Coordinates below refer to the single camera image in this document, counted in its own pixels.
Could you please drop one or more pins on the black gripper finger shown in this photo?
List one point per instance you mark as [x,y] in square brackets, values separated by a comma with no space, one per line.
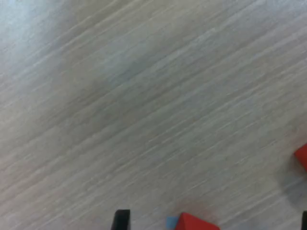
[121,220]
[304,221]

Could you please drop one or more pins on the red cube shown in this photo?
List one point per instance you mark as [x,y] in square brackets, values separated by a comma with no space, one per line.
[194,224]
[302,155]

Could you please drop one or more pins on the blue tape piece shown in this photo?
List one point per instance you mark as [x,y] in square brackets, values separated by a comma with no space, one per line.
[171,222]

